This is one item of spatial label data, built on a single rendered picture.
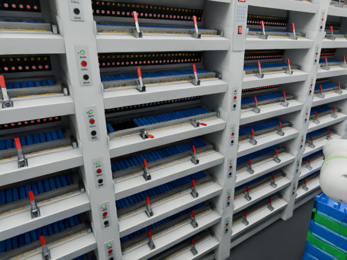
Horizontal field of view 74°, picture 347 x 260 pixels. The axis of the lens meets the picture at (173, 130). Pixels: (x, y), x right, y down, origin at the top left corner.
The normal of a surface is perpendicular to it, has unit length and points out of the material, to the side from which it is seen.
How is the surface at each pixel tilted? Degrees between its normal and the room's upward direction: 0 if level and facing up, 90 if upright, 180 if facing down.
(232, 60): 90
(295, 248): 0
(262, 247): 0
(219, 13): 90
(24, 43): 106
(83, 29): 90
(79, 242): 15
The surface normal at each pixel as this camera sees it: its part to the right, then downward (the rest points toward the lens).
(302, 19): -0.84, 0.19
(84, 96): 0.54, 0.26
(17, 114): 0.52, 0.51
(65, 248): 0.12, -0.84
